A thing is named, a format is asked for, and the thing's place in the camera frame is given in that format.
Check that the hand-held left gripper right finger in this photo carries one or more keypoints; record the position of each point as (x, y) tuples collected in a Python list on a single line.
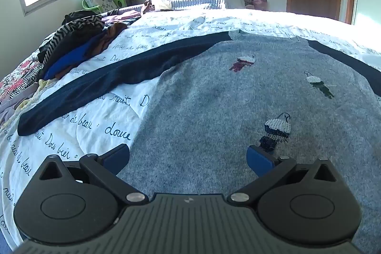
[(259, 160)]

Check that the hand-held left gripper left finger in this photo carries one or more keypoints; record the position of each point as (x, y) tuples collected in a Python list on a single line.
[(117, 157)]

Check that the grey sweater with navy sleeves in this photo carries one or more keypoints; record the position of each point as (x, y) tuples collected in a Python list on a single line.
[(208, 99)]

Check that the white script-print quilt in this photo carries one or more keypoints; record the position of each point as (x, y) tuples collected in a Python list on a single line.
[(98, 111)]

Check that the pale yellow garment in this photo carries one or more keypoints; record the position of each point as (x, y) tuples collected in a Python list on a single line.
[(41, 86)]

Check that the blue garment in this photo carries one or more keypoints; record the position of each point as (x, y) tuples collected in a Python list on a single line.
[(74, 56)]

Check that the red black floral sheet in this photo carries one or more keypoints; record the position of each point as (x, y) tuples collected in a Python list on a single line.
[(18, 78)]

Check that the zebra striped garment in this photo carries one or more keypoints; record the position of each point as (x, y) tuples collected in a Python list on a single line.
[(68, 33)]

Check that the purple garment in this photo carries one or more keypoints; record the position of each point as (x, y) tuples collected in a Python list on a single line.
[(119, 17)]

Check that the black garment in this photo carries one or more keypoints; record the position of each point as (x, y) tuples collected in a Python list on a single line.
[(80, 15)]

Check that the green plastic stool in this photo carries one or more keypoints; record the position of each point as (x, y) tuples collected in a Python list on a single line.
[(89, 6)]

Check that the cream garment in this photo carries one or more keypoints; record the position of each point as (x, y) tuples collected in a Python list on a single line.
[(162, 4)]

